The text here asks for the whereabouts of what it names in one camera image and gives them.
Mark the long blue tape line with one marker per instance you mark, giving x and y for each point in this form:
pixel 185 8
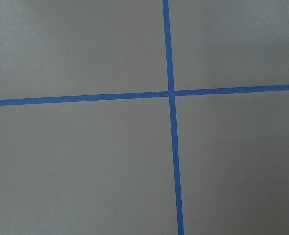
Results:
pixel 173 117

